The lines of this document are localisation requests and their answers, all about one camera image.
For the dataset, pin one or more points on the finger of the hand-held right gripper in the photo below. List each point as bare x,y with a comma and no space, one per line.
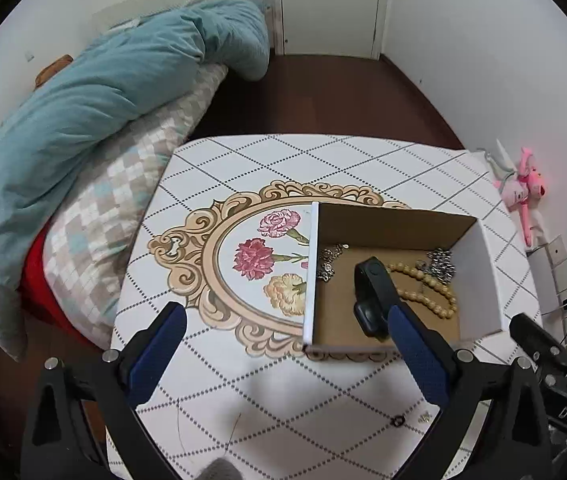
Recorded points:
533,332

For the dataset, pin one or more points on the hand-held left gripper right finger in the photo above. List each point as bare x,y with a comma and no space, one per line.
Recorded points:
419,355

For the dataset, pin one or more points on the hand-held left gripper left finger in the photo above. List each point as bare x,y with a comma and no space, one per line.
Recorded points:
159,355

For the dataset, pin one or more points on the cardboard box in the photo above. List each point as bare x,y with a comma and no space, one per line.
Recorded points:
338,305

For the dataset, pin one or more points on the small silver earring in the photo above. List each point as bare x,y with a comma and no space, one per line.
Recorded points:
424,416

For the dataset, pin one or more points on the black smart band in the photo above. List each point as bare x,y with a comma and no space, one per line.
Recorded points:
376,282

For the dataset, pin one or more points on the pink plush toy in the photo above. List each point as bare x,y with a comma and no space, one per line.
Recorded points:
518,192

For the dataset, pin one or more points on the red cloth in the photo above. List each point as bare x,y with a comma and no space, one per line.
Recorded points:
38,280

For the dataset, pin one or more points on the white clothes hanger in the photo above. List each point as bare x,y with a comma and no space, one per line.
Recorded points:
498,157

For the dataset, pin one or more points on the checkered pillow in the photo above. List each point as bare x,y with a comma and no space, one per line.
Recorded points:
128,170

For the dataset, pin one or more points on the white floral patterned table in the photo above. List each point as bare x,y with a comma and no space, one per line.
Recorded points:
263,170

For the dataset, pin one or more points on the teal duvet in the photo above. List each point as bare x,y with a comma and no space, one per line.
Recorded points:
88,110

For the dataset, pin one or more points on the brown wooden headboard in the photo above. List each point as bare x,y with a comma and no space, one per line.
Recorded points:
53,69

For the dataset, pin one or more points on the white door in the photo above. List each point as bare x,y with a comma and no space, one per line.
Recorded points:
333,5

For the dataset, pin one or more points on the white wall sockets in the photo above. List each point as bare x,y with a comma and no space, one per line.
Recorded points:
558,270

